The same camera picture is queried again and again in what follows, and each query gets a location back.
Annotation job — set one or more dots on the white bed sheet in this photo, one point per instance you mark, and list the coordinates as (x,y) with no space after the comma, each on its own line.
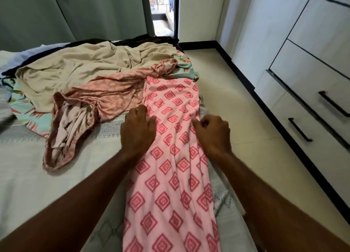
(32,178)

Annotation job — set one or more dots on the person's right hand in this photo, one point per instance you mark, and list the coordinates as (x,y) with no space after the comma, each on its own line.
(214,135)

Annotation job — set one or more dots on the pink diamond-print garment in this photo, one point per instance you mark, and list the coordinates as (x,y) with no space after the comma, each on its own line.
(172,164)

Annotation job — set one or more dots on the turquoise floral garment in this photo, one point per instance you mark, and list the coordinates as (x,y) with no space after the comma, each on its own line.
(27,109)

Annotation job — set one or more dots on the person's right thumb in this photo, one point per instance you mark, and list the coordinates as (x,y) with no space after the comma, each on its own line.
(195,122)

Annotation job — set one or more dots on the grey curtain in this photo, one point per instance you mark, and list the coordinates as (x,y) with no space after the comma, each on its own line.
(76,12)

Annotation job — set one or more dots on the person's left hand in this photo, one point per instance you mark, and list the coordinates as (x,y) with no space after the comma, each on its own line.
(137,134)

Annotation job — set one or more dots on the white cloth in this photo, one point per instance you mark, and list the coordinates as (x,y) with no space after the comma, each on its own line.
(41,49)

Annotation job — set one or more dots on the person's left forearm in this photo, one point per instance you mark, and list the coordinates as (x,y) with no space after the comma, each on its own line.
(68,205)

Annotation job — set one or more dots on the dark garment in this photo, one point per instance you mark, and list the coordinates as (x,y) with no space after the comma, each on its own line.
(131,40)

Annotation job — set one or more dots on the beige garment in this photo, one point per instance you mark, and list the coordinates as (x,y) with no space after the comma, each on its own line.
(82,66)

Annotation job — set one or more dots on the white wardrobe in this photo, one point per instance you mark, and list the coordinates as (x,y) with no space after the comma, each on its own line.
(306,82)

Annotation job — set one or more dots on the person's right forearm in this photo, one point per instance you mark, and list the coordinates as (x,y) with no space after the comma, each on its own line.
(270,205)

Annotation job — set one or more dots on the dusty pink patterned garment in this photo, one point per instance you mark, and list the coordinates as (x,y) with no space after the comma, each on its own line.
(90,107)

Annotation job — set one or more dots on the person's left fingers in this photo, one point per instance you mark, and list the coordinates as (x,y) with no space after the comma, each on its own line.
(139,113)

